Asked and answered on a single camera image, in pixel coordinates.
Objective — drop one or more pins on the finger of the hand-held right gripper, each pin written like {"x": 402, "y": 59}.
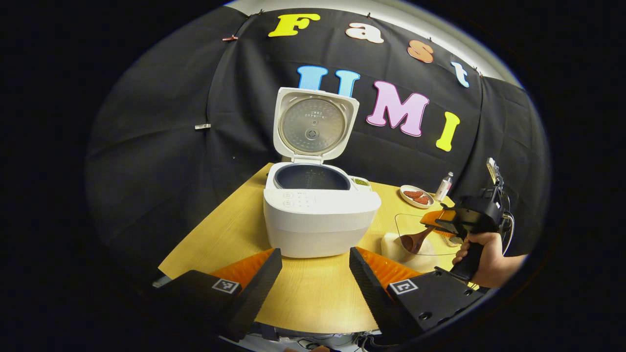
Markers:
{"x": 437, "y": 217}
{"x": 447, "y": 233}

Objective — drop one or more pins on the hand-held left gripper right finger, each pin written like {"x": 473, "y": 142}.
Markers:
{"x": 371, "y": 293}

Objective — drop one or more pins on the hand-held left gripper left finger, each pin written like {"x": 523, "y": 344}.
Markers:
{"x": 257, "y": 293}

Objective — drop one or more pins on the brown wooden spoon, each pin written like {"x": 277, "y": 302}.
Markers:
{"x": 413, "y": 242}

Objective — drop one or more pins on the clear box of rice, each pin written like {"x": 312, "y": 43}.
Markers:
{"x": 391, "y": 247}

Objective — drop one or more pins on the white rice cooker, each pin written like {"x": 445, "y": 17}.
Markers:
{"x": 318, "y": 230}

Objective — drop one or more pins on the red sausage piece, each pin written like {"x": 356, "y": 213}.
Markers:
{"x": 422, "y": 200}
{"x": 413, "y": 194}

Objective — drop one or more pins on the small bottle with pink label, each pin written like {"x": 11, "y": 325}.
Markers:
{"x": 443, "y": 190}

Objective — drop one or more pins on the white round plate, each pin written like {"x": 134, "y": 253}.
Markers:
{"x": 405, "y": 199}

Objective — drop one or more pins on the white divided dish of beans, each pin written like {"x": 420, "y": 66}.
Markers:
{"x": 362, "y": 182}

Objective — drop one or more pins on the black backdrop cloth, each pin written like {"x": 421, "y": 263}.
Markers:
{"x": 146, "y": 146}

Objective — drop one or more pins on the copper cloth clip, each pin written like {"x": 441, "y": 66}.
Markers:
{"x": 230, "y": 37}

